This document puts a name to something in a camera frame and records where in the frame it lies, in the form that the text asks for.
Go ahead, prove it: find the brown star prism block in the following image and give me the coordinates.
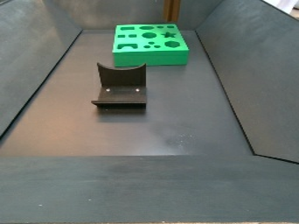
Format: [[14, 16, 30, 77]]
[[163, 0, 181, 22]]

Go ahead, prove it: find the dark curved cradle block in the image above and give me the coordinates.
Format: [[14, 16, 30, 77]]
[[91, 63, 147, 106]]

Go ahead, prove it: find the green foam shape board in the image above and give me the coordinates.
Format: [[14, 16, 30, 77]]
[[112, 24, 189, 67]]

